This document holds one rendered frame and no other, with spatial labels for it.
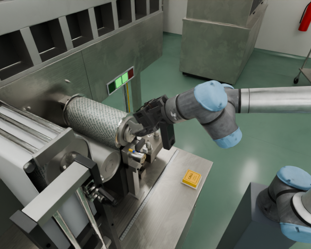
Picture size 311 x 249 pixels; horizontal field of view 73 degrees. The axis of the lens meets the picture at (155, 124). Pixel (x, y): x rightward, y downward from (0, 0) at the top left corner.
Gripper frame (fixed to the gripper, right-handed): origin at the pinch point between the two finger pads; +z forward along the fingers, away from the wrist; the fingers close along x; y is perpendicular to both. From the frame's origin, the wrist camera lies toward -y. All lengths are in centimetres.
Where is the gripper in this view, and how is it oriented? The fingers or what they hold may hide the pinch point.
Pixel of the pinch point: (135, 131)
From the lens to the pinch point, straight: 75.5
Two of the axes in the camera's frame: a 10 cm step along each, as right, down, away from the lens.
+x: -4.9, 5.7, -6.6
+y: -5.6, -7.8, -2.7
